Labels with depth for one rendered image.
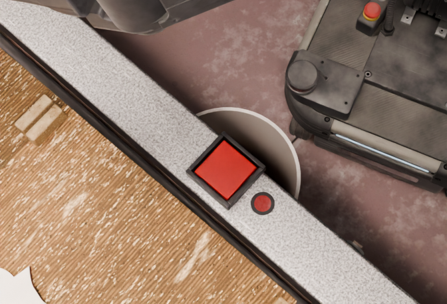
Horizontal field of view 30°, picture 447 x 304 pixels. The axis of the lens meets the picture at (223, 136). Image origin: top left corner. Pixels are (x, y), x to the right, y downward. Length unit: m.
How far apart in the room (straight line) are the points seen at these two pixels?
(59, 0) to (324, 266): 0.58
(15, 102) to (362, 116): 0.92
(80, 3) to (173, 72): 1.55
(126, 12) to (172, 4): 0.03
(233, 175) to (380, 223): 1.00
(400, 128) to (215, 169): 0.84
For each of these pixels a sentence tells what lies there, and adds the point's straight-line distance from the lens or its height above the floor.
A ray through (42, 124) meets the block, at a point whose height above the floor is 0.96.
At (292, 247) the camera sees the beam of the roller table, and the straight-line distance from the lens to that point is 1.09.
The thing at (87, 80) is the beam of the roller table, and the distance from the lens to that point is 1.19.
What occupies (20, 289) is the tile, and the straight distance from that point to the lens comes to 1.09.
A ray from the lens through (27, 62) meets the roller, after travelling 1.22.
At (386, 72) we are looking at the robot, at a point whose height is 0.26.
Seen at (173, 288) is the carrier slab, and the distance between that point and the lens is 1.07.
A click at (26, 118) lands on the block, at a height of 0.96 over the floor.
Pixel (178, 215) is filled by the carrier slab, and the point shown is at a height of 0.94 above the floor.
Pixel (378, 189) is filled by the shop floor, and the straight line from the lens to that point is 2.08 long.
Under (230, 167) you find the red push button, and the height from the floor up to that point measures 0.93.
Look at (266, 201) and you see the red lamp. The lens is 1.11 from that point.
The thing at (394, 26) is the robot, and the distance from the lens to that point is 1.95.
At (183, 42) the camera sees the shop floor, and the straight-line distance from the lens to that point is 2.21.
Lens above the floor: 1.98
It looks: 71 degrees down
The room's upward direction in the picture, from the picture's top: 8 degrees counter-clockwise
